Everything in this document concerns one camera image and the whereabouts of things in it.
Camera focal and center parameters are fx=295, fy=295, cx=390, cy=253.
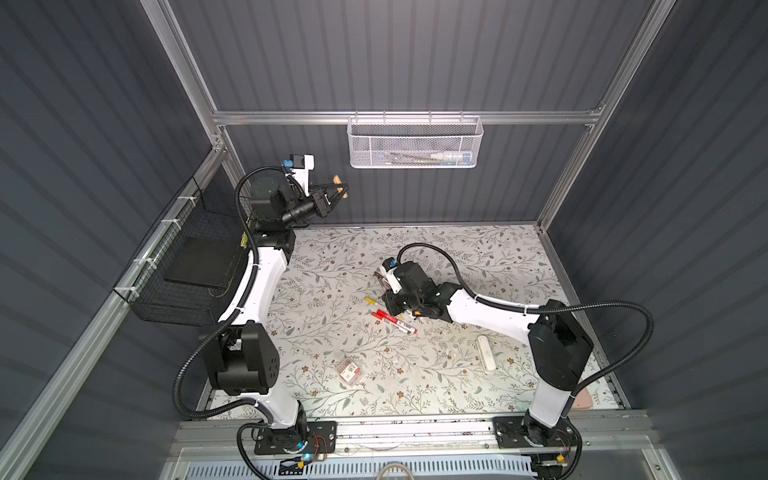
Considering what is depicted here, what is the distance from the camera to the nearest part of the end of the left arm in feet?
2.16

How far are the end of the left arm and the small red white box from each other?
44cm

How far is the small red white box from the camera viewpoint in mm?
825
